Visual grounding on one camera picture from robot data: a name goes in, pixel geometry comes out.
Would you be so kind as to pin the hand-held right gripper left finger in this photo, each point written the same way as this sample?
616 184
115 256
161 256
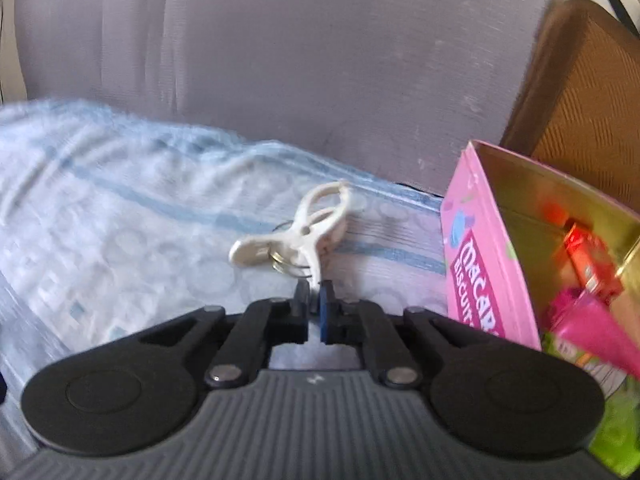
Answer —
301 305

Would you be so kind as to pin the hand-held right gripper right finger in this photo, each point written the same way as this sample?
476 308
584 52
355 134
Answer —
326 315

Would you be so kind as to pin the brown ribbed board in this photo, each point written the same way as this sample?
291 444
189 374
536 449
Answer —
585 100

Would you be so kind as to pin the pink tin box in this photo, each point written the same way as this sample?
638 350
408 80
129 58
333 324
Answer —
480 240

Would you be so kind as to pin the green foil wrapper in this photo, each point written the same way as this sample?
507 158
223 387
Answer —
620 430

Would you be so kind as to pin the blue patterned bed sheet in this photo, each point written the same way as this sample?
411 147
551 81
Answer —
125 210

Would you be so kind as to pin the white plastic clip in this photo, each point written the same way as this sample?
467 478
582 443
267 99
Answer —
310 232

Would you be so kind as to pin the crimson triangular pouch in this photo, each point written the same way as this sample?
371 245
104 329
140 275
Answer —
595 330

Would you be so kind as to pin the red cardboard box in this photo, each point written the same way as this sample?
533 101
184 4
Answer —
592 260

